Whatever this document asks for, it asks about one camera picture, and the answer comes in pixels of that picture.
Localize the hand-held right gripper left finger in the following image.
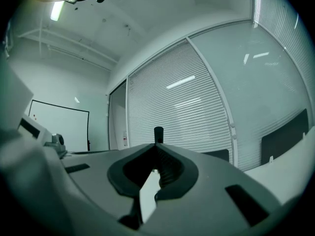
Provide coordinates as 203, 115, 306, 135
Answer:
60, 143, 156, 231

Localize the white window blind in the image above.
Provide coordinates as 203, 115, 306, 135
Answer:
253, 0, 315, 113
127, 40, 234, 172

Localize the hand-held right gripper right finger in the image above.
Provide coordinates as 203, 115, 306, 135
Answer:
137, 143, 287, 236

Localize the black-framed whiteboard on stand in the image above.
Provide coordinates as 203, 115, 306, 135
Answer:
28, 99, 92, 152

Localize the long ceiling light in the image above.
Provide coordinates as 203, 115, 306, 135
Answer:
50, 1, 66, 22

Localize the white desk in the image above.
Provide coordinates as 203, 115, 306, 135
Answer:
139, 128, 315, 225

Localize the frosted glass panel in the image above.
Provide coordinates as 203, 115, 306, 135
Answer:
189, 20, 313, 172

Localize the white ceiling pipe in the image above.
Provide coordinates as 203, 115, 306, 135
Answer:
17, 27, 119, 63
46, 44, 113, 71

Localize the grey gripper-mounted camera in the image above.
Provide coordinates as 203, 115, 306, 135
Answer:
51, 132, 65, 146

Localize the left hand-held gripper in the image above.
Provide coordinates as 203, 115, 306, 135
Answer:
17, 114, 119, 159

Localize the clear glass door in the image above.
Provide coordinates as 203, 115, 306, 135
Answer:
108, 79, 128, 151

